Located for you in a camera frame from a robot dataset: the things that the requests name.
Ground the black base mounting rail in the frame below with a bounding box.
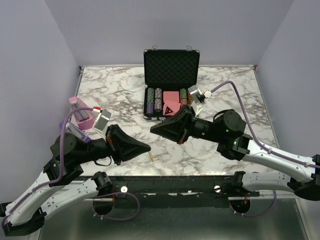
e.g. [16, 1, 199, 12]
[82, 174, 263, 210]

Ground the grey poker chip stack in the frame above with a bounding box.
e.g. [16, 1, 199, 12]
[154, 88, 162, 113]

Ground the pink metronome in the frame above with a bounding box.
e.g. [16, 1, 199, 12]
[69, 96, 96, 131]

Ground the black poker chip case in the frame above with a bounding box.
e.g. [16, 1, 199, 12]
[143, 48, 201, 121]

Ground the purple metronome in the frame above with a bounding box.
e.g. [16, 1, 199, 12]
[64, 121, 92, 143]

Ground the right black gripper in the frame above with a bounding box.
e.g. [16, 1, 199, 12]
[150, 103, 223, 145]

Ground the aluminium extrusion frame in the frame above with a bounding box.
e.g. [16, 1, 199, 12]
[30, 190, 308, 240]

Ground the purple poker chip stack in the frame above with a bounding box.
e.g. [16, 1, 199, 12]
[146, 102, 154, 116]

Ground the green poker chip stack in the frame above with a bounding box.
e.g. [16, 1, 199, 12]
[146, 88, 155, 104]

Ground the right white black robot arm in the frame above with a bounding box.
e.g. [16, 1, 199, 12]
[150, 105, 320, 201]

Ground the pink playing card deck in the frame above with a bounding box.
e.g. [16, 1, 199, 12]
[162, 91, 180, 103]

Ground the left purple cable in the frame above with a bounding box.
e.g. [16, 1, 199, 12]
[1, 106, 141, 227]

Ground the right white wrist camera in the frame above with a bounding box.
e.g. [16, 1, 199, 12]
[188, 85, 212, 117]

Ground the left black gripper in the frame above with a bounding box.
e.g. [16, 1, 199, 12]
[76, 124, 152, 165]

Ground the black triangle dealer button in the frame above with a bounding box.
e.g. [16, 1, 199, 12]
[163, 106, 174, 116]

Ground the purple cable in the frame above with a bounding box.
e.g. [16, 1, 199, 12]
[1, 106, 141, 227]
[208, 80, 320, 218]

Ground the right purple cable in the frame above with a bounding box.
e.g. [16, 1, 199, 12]
[208, 80, 320, 218]

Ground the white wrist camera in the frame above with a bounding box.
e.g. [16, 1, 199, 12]
[188, 85, 212, 117]
[92, 109, 112, 139]

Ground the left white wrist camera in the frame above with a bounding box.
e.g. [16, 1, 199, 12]
[92, 109, 112, 139]

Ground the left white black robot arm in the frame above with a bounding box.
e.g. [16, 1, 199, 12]
[0, 124, 151, 237]

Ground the orange poker chip stack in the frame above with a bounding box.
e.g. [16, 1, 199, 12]
[187, 92, 193, 105]

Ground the yellow key tag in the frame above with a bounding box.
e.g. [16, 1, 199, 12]
[148, 151, 154, 162]

